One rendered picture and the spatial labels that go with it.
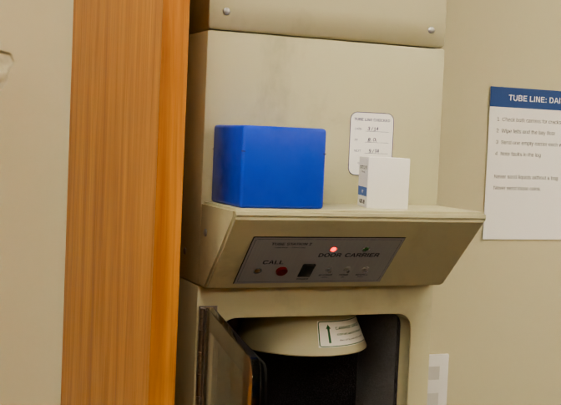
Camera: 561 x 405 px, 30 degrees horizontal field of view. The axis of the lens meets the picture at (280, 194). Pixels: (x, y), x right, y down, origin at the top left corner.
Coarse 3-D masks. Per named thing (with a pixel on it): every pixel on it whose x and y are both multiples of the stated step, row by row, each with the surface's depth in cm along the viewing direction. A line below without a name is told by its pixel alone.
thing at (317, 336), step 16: (256, 320) 135; (272, 320) 134; (288, 320) 133; (304, 320) 133; (320, 320) 133; (336, 320) 134; (352, 320) 137; (240, 336) 137; (256, 336) 134; (272, 336) 133; (288, 336) 132; (304, 336) 132; (320, 336) 132; (336, 336) 133; (352, 336) 135; (272, 352) 132; (288, 352) 131; (304, 352) 131; (320, 352) 132; (336, 352) 132; (352, 352) 134
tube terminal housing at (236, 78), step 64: (192, 64) 127; (256, 64) 124; (320, 64) 127; (384, 64) 131; (192, 128) 126; (320, 128) 128; (192, 192) 126; (192, 256) 125; (192, 320) 125; (192, 384) 124
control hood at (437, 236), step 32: (224, 224) 115; (256, 224) 114; (288, 224) 115; (320, 224) 117; (352, 224) 118; (384, 224) 120; (416, 224) 121; (448, 224) 123; (480, 224) 125; (224, 256) 117; (416, 256) 127; (448, 256) 128
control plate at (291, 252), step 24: (264, 240) 117; (288, 240) 118; (312, 240) 119; (336, 240) 120; (360, 240) 121; (384, 240) 122; (264, 264) 120; (288, 264) 121; (336, 264) 124; (360, 264) 125; (384, 264) 126
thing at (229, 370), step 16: (208, 320) 119; (224, 320) 112; (208, 336) 118; (224, 336) 108; (208, 352) 118; (224, 352) 108; (240, 352) 98; (208, 368) 118; (224, 368) 107; (240, 368) 98; (256, 368) 93; (208, 384) 117; (224, 384) 107; (240, 384) 98; (256, 384) 93; (208, 400) 117; (224, 400) 107; (240, 400) 98; (256, 400) 93
